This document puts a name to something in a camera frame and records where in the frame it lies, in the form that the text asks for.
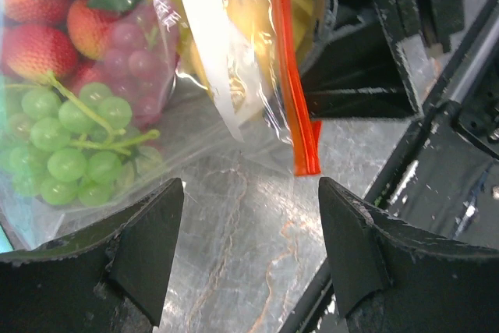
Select teal t-shirt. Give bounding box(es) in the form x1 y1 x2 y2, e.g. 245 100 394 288
0 225 14 253

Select clear zip top bag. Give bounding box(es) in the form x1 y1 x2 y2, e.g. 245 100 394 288
1 0 337 251

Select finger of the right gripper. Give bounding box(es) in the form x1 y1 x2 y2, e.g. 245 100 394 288
296 0 422 119

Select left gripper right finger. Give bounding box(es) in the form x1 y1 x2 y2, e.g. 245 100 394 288
318 177 498 332

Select fake purple grapes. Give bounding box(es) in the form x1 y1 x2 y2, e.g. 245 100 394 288
103 3 177 129

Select fake strawberries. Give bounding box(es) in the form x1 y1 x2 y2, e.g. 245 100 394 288
0 0 118 88

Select yellow fake lemon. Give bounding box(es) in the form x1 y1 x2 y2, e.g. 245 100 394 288
177 0 315 125

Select fake green grapes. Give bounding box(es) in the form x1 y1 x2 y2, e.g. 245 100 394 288
1 80 163 207

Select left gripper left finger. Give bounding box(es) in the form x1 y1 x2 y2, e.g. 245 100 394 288
1 178 184 332

